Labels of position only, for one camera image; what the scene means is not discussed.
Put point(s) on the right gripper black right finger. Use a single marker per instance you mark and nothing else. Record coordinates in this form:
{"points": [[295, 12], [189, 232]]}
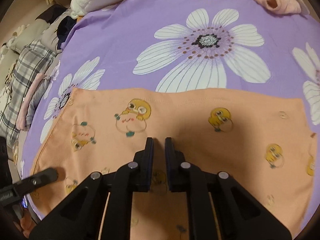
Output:
{"points": [[218, 206]]}

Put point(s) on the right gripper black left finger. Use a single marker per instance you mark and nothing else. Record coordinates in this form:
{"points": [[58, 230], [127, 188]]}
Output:
{"points": [[100, 207]]}

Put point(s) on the orange duck print baby shirt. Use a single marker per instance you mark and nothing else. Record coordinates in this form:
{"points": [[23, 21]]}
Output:
{"points": [[264, 142]]}

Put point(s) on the folded pink and grey clothes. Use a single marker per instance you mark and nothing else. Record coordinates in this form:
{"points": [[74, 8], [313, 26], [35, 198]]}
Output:
{"points": [[31, 102]]}

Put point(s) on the dark navy clothing pile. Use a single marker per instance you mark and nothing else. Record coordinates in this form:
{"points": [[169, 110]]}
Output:
{"points": [[63, 30]]}

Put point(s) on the person left hand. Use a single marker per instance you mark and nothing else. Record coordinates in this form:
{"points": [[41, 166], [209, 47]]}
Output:
{"points": [[27, 223]]}

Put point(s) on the grey plaid blanket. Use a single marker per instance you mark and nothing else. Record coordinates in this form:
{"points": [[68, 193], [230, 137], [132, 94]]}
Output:
{"points": [[34, 58]]}

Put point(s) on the grey pillow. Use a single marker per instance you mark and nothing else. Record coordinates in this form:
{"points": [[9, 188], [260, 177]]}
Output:
{"points": [[39, 30]]}

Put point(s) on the purple floral bed sheet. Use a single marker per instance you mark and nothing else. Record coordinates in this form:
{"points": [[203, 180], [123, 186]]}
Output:
{"points": [[176, 46]]}

